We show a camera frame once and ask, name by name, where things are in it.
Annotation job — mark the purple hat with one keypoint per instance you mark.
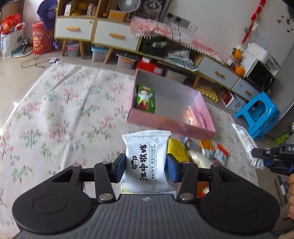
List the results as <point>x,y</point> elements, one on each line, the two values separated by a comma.
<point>47,13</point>

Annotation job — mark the orange white snack packet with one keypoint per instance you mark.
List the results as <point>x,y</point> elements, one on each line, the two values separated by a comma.
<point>221,154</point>

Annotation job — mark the yellow egg tray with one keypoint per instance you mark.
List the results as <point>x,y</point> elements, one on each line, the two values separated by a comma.
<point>208,92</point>

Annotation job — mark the white monkey biscuit packet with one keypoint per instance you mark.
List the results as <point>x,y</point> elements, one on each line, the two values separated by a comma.
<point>146,153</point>

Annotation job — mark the yellow snack packet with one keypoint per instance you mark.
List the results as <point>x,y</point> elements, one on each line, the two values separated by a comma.
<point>178,150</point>

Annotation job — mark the clear storage bin blue lid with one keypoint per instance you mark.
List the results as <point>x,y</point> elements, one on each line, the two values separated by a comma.
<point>99,53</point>

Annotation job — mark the wall power socket strip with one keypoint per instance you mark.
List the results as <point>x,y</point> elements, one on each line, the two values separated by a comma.
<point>182,22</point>

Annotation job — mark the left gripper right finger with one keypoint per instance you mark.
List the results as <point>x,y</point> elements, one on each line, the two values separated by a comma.
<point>186,174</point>

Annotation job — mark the black storage basket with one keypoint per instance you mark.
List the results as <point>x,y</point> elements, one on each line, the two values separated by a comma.
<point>154,47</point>

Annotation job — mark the white desk fan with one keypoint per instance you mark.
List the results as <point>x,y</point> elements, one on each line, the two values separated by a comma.
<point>129,6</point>

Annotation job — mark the white microwave oven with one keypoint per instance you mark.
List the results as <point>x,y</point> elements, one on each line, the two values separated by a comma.
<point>256,72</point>

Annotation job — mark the white paper shopping bag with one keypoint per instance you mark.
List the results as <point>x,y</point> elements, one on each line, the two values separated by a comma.
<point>11,43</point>

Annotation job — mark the pink cardboard box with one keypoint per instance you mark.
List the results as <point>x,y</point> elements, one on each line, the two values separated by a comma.
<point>172,99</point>

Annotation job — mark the upper orange fruit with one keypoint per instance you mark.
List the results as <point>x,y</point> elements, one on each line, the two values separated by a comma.
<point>237,53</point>

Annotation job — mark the pink wafer packet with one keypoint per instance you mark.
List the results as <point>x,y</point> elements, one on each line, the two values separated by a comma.
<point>194,117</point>

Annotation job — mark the wooden tv cabinet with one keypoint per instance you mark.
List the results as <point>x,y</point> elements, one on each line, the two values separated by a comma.
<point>91,21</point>

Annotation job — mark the red shoe box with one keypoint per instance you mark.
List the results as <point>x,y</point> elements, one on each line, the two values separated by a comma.
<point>149,67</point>

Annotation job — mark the framed cat picture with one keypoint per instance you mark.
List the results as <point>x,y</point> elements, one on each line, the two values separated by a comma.
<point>153,9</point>

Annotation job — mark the blue plastic stool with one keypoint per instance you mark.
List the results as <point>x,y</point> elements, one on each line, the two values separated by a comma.
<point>260,114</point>

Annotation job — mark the lower orange fruit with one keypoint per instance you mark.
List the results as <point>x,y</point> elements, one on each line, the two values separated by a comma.
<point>240,71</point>

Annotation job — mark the orange fruit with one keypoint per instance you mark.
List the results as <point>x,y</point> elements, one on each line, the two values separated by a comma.
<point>240,71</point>
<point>237,53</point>

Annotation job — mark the green cartoon snack packet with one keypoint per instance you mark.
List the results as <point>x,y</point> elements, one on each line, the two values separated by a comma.
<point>145,99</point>

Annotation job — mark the red gift bag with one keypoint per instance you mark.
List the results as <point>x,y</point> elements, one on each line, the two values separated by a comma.
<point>41,38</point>

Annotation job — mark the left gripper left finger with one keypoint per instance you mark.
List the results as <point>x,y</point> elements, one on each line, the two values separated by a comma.
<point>106,173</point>

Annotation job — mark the pink lace cloth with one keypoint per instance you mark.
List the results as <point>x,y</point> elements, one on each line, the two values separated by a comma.
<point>146,27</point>

